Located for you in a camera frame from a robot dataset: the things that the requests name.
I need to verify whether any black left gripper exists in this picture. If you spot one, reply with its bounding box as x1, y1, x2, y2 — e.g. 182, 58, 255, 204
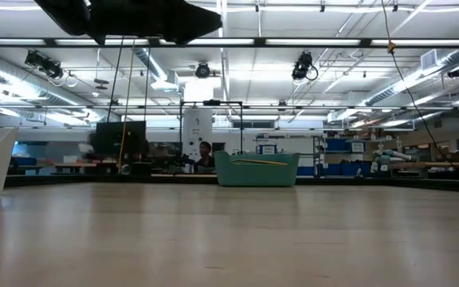
33, 0, 223, 45

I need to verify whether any teal plastic bin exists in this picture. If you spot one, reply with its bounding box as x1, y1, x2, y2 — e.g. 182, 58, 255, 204
214, 150, 300, 188

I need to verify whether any round black ceiling device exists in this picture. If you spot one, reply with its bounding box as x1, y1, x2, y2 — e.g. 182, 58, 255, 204
194, 61, 213, 80

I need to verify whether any white cylindrical tank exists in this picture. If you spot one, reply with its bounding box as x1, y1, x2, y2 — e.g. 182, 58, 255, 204
182, 106, 214, 173

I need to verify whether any black computer monitor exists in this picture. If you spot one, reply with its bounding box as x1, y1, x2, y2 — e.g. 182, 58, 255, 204
95, 120, 147, 155

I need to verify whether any black ceiling spotlight cluster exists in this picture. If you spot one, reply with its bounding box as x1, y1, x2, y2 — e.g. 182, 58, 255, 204
24, 49, 65, 81

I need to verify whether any blue storage bin shelf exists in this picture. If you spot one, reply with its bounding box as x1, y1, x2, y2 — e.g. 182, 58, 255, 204
312, 135, 372, 179

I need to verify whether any white ceiling vent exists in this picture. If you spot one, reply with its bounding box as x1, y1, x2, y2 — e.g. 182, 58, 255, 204
419, 48, 438, 72

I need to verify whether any wooden workbench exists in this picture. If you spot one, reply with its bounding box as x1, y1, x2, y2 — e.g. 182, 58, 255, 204
372, 160, 459, 169

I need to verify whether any silver ventilation duct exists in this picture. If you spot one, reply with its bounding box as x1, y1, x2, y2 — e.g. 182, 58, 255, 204
131, 43, 169, 83

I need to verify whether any black hanging cable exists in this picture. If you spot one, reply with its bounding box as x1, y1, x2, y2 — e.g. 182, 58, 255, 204
143, 37, 153, 123
105, 37, 124, 123

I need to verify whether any yellow hanging cable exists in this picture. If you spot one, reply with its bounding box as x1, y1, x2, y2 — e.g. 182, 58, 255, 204
117, 37, 136, 171

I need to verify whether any thick black overhead rail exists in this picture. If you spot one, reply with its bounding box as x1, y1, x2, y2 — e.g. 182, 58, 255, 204
0, 37, 459, 49

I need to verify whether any black hanging cable reel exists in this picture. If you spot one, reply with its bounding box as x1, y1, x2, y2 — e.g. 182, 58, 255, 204
291, 50, 319, 82

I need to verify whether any thin black overhead rail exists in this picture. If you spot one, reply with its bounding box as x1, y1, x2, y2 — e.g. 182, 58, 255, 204
0, 103, 459, 112

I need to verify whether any black aluminium table frame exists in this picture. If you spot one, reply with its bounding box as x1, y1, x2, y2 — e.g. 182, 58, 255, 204
1, 171, 459, 195

